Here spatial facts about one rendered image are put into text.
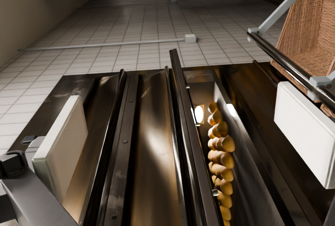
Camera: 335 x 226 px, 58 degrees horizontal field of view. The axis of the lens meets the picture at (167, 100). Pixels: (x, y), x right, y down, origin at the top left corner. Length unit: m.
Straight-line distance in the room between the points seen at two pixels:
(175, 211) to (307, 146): 0.71
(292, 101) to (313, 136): 0.03
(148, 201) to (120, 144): 0.31
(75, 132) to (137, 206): 0.77
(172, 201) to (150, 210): 0.07
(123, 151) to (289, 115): 0.97
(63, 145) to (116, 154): 0.96
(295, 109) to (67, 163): 0.13
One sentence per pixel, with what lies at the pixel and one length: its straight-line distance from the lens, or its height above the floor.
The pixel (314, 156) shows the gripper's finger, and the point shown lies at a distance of 0.18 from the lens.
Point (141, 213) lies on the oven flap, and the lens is 0.92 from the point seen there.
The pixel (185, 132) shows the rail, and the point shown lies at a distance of 0.94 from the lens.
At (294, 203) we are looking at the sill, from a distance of 0.95.
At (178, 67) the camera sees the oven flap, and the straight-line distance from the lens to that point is 1.46.
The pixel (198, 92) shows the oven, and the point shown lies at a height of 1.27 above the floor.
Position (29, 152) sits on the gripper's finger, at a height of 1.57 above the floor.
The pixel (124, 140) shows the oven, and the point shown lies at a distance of 1.18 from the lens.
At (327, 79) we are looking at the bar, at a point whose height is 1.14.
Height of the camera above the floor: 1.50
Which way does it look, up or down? 1 degrees down
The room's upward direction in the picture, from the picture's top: 94 degrees counter-clockwise
